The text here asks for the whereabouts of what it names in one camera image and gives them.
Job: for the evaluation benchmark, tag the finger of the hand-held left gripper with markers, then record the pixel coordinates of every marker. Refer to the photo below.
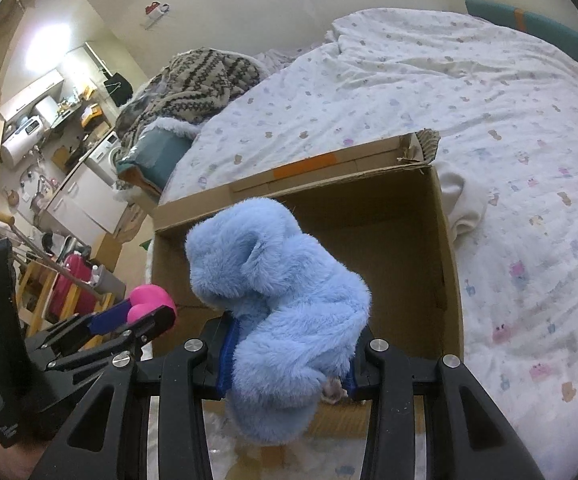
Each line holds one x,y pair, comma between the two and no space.
106,321
141,332

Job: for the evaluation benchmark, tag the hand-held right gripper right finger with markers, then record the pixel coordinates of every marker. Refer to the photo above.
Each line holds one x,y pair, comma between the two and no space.
353,382

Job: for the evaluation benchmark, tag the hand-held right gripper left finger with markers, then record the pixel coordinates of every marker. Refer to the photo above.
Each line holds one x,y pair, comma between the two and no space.
225,360

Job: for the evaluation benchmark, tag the pink soft ball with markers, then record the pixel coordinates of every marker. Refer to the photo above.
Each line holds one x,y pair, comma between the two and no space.
150,301

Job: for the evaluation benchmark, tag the blue fluffy plush garment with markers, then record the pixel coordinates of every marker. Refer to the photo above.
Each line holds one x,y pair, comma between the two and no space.
279,300

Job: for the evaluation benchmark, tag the brown cardboard box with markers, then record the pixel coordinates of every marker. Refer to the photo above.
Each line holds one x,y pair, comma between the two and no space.
379,240

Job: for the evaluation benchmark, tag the pink suitcase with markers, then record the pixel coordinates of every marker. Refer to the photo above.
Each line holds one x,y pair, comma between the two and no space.
76,285

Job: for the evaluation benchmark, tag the wooden stool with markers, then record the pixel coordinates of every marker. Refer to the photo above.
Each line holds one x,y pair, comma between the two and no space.
34,285

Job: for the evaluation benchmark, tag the white floor cabinet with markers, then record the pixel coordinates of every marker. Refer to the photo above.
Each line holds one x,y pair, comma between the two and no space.
84,200

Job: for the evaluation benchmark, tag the white washing machine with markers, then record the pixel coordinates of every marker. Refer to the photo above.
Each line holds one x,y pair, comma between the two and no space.
105,156

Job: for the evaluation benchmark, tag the teal pillow in plastic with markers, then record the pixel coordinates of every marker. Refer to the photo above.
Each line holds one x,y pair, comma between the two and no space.
156,152

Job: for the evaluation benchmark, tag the white water heater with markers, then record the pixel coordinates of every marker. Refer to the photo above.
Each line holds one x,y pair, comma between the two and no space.
15,146

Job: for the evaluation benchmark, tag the white folded cloth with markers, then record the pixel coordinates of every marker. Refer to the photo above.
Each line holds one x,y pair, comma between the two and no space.
461,205

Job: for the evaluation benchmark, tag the black hanging garment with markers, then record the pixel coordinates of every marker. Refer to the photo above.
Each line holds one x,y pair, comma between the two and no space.
118,89

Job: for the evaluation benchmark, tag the grey patterned knit blanket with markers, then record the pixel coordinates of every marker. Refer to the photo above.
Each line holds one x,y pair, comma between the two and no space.
194,80

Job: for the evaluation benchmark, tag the white printed quilt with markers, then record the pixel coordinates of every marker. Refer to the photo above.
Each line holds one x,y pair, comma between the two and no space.
419,85

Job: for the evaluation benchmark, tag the teal headboard cushion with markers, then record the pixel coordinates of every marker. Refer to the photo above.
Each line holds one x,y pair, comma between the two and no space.
544,27

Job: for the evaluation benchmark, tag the white wall cabinet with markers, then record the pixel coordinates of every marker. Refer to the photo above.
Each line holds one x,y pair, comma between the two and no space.
31,92

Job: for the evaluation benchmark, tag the wall hook rack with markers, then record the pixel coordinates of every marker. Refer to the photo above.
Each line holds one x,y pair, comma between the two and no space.
156,12

